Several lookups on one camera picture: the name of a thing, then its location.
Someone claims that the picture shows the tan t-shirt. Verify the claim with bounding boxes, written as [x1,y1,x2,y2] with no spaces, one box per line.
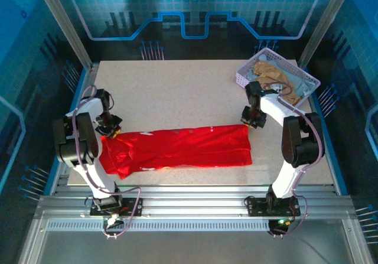
[253,60,302,105]

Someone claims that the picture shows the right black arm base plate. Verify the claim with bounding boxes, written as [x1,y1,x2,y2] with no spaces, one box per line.
[244,195,301,217]

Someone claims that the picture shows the red bear print t-shirt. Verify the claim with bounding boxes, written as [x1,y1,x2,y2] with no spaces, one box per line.
[99,124,253,181]

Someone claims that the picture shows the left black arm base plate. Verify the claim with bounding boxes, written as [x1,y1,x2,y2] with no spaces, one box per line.
[89,197,144,217]

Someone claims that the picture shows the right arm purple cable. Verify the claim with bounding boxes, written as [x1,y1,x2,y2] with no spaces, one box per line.
[262,82,322,239]

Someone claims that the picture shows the aluminium frame rail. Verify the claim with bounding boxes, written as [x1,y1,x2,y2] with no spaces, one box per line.
[35,185,355,217]

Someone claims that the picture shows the black controller with green light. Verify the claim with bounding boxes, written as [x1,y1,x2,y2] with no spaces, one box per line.
[268,218,292,236]

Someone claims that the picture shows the lilac plastic basket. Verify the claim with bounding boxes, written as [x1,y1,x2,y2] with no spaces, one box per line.
[235,47,321,111]

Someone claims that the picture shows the slotted grey cable duct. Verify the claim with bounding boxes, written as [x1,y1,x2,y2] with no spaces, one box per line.
[46,220,351,232]

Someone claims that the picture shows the light blue t-shirt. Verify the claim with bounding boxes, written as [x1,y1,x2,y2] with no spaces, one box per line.
[246,54,314,99]

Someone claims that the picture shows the right aluminium frame post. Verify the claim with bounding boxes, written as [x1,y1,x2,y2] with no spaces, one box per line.
[297,0,355,67]

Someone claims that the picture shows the aluminium frame post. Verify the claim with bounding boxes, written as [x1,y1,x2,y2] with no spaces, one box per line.
[297,0,355,67]
[32,0,95,71]

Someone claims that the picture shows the left aluminium frame post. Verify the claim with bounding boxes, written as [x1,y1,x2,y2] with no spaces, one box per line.
[32,0,95,71]

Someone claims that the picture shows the white cable connector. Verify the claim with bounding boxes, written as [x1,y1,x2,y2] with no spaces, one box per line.
[106,213,125,229]

